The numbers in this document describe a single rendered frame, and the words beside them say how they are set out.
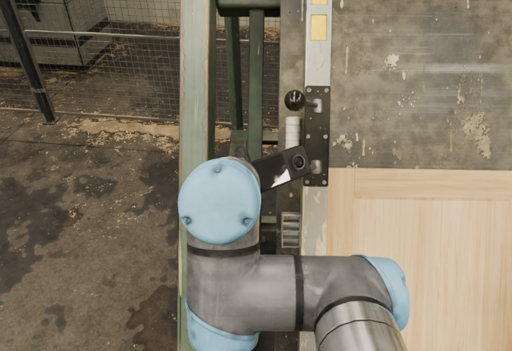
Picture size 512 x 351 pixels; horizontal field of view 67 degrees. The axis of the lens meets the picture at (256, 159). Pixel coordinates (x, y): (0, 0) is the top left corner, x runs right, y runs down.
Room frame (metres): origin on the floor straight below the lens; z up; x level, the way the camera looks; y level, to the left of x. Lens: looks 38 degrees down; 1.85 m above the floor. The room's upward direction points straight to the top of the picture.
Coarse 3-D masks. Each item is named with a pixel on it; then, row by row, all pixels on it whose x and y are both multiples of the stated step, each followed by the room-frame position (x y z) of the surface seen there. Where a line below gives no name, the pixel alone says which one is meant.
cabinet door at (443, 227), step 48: (336, 192) 0.59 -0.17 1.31; (384, 192) 0.58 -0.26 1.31; (432, 192) 0.58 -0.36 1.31; (480, 192) 0.58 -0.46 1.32; (336, 240) 0.53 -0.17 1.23; (384, 240) 0.53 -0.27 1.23; (432, 240) 0.53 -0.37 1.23; (480, 240) 0.53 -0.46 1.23; (432, 288) 0.47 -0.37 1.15; (480, 288) 0.47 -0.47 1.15; (432, 336) 0.41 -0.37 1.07; (480, 336) 0.41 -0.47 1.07
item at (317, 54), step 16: (304, 32) 0.79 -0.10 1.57; (304, 48) 0.76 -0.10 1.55; (320, 48) 0.74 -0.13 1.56; (304, 64) 0.74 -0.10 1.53; (320, 64) 0.72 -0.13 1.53; (304, 80) 0.71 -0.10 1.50; (320, 80) 0.70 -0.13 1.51; (304, 112) 0.67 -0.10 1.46; (304, 192) 0.57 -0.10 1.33; (320, 192) 0.57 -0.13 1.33; (304, 208) 0.55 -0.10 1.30; (320, 208) 0.55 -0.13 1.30; (304, 224) 0.53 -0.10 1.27; (320, 224) 0.53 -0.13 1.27; (304, 240) 0.51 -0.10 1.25; (320, 240) 0.51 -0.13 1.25; (304, 336) 0.40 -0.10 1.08
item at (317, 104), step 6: (294, 90) 0.59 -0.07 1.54; (288, 96) 0.58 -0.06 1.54; (294, 96) 0.58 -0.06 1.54; (300, 96) 0.58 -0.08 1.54; (288, 102) 0.58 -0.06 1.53; (294, 102) 0.57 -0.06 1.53; (300, 102) 0.57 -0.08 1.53; (306, 102) 0.62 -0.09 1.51; (312, 102) 0.64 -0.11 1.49; (318, 102) 0.66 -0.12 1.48; (288, 108) 0.58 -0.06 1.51; (294, 108) 0.57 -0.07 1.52; (300, 108) 0.58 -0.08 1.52; (312, 108) 0.66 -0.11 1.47; (318, 108) 0.65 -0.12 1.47
